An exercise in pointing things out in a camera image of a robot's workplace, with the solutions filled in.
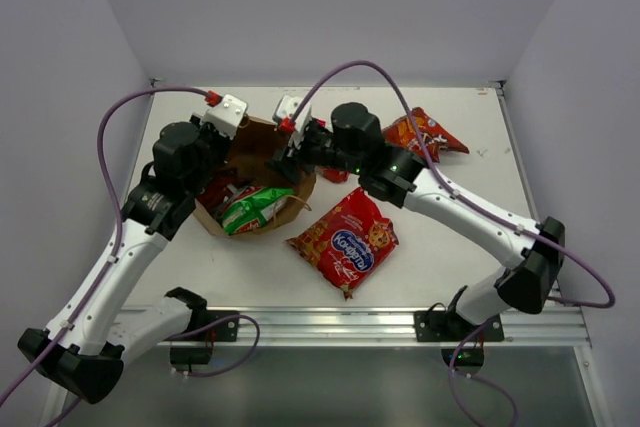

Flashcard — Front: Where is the red Doritos chip bag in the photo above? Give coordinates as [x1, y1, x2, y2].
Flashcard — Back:
[382, 107, 469, 163]

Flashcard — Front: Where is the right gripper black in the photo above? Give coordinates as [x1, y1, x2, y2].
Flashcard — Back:
[264, 122, 366, 186]

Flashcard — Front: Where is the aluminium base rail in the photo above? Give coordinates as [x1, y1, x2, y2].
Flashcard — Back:
[237, 306, 590, 347]

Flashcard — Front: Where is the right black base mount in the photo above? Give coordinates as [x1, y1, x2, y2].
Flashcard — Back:
[413, 303, 505, 375]

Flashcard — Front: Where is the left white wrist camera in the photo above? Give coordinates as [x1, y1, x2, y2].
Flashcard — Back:
[201, 91, 249, 140]

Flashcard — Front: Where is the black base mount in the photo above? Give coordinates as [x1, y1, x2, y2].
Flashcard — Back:
[168, 309, 239, 372]
[413, 303, 505, 375]

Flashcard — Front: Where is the red Skittles candy pack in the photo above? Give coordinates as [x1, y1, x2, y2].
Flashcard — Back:
[316, 167, 349, 184]

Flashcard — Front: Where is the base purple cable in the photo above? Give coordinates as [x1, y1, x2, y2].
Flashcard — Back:
[172, 313, 263, 379]
[448, 331, 520, 427]

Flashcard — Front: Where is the brown paper bag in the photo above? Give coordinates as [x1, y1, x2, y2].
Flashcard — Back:
[193, 117, 316, 238]

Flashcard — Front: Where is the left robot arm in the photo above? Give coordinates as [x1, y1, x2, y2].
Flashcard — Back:
[18, 115, 237, 404]

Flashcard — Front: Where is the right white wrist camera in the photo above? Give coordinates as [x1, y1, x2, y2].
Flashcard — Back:
[272, 95, 324, 150]

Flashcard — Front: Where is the green chip bag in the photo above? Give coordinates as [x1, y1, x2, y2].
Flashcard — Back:
[218, 186, 294, 236]

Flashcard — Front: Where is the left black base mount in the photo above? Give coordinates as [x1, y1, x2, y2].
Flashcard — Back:
[168, 309, 239, 372]

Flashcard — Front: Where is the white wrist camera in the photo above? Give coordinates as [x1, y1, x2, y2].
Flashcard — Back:
[201, 91, 249, 140]
[272, 95, 324, 150]

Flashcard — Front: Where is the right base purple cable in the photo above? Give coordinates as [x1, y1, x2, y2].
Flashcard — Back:
[448, 331, 520, 427]

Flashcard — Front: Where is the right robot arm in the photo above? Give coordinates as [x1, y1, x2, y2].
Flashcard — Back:
[267, 103, 565, 340]

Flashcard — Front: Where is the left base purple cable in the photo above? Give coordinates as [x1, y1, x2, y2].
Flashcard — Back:
[172, 313, 263, 379]

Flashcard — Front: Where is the red KitKat candy pack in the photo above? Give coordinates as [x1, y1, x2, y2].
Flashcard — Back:
[197, 174, 260, 220]

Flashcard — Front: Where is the large red candy bag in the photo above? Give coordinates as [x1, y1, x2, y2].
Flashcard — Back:
[286, 188, 399, 299]

